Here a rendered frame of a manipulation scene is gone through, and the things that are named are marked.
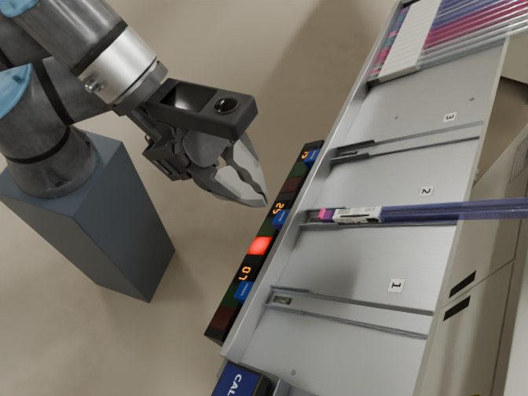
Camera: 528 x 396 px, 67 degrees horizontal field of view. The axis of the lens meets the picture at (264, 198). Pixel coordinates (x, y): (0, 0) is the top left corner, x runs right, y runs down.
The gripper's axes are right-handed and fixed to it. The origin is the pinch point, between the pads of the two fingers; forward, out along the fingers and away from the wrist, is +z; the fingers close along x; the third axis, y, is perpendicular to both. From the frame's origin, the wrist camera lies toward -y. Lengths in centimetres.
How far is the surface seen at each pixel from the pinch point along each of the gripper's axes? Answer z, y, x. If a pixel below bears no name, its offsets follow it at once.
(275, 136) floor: 36, 69, -64
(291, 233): 3.8, -3.4, 2.9
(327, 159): 3.7, -3.4, -9.4
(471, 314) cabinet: 43.6, -8.5, -8.0
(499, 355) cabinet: 35.2, -16.8, 1.3
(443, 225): 5.1, -21.2, 1.2
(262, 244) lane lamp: 6.0, 3.9, 3.1
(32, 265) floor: 4, 103, 14
